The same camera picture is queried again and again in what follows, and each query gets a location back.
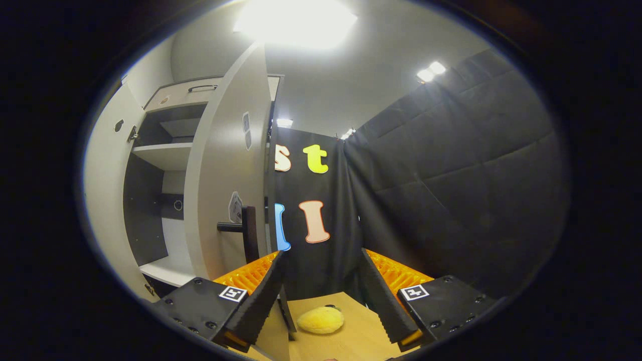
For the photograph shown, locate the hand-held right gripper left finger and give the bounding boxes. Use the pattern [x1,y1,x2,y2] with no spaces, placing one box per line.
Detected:
[152,250,287,354]

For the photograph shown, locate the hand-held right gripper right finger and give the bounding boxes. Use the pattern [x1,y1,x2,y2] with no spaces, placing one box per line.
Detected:
[360,248,498,353]

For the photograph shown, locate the white cabinet door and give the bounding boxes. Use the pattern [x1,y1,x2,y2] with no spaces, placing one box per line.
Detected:
[83,83,156,301]
[183,43,297,361]

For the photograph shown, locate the white cabinet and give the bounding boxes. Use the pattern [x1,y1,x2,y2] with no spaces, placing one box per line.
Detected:
[123,74,284,296]

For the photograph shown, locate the white cabinet shelf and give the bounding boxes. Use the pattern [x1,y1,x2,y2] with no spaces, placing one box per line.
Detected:
[131,143,194,171]
[139,256,197,287]

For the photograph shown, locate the white cabinet drawer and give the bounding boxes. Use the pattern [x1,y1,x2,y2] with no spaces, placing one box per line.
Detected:
[144,76,281,112]

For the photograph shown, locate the yellow plush toy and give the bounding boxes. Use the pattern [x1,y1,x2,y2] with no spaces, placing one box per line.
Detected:
[297,306,346,335]

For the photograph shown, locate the black backdrop cloth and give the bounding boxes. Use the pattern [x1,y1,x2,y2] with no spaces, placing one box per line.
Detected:
[273,48,572,301]

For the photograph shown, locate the black door handle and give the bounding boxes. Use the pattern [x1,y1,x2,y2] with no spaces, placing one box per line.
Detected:
[217,206,260,264]

